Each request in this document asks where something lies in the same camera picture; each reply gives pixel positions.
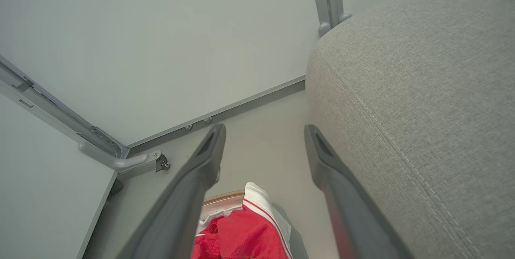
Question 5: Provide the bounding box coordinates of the red and white garment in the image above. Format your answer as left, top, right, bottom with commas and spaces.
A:
191, 182, 293, 259

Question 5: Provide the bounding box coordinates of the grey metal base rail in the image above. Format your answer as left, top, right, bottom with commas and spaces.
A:
127, 76, 306, 156

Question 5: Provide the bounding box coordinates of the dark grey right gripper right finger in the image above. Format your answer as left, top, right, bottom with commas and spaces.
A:
304, 125, 415, 259

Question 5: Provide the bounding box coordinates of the grey metal foot bracket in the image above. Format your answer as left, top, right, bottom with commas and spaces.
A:
78, 142, 171, 180

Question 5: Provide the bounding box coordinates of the white laundry basket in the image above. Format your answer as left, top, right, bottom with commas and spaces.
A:
197, 190, 246, 227

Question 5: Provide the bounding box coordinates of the grey fabric sofa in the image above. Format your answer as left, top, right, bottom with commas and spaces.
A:
305, 0, 515, 259

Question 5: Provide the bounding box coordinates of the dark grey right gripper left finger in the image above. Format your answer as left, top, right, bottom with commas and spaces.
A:
116, 123, 227, 259

